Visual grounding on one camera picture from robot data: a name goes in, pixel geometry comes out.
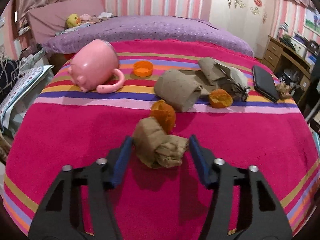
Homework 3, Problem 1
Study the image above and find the brown paper ball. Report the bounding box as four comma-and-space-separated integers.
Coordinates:
276, 82, 292, 100

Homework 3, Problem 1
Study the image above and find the orange peel piece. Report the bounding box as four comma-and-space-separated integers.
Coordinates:
150, 100, 176, 133

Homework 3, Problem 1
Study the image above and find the beige cloth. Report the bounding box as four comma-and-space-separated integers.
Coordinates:
198, 57, 250, 102

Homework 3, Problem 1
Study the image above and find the orange peel half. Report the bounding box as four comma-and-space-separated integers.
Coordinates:
209, 88, 233, 108

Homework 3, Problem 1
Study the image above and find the black phone case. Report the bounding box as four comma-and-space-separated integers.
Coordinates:
252, 65, 279, 102

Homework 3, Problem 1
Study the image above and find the wooden desk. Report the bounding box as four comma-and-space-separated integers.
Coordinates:
261, 36, 311, 103

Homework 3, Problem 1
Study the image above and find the striped magenta blanket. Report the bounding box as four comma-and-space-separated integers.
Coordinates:
1, 39, 320, 238

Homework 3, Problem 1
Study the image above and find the pink pig mug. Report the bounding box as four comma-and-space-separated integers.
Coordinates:
68, 40, 125, 94

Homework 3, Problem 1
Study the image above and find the orange bottle cap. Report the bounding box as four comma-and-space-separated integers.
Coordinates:
133, 61, 153, 77

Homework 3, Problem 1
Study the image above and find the white storage box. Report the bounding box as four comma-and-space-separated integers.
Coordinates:
291, 37, 307, 58

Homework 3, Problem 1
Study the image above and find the pink headboard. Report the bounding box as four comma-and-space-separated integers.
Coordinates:
27, 0, 105, 44

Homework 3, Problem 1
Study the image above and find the yellow duck plush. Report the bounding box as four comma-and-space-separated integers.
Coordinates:
66, 14, 81, 28

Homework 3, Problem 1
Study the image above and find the small framed photo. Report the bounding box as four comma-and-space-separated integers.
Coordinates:
304, 9, 320, 34

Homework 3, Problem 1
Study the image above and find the white wardrobe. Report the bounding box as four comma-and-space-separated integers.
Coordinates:
209, 0, 276, 59

